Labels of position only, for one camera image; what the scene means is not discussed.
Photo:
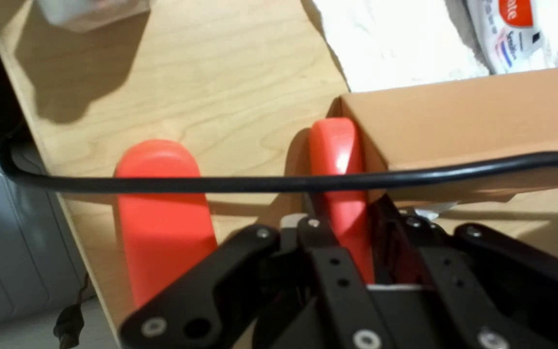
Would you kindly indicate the white paper with picture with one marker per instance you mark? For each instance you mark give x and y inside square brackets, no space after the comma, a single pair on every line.
[395,44]

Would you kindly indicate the red oblong plastic object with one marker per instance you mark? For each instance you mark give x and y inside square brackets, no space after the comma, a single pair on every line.
[337,147]
[162,225]

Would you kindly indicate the white printed packet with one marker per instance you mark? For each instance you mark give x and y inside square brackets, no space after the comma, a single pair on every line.
[507,31]

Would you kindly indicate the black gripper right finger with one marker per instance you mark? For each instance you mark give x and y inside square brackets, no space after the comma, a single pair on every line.
[445,291]

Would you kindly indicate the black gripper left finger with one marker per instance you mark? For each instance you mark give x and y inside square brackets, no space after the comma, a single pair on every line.
[348,316]

